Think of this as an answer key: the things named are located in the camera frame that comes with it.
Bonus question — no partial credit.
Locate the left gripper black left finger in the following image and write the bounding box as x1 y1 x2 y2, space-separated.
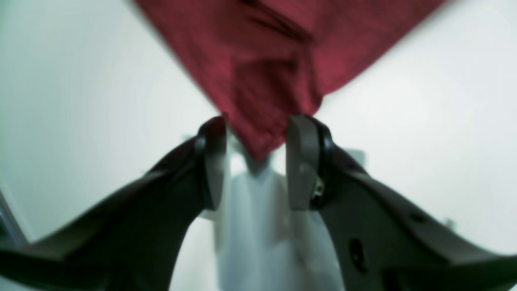
1 116 227 291

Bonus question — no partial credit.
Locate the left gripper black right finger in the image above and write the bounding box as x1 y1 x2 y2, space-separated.
286 115 517 291

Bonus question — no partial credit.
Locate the dark red long-sleeve T-shirt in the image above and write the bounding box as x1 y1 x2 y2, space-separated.
136 0 443 160

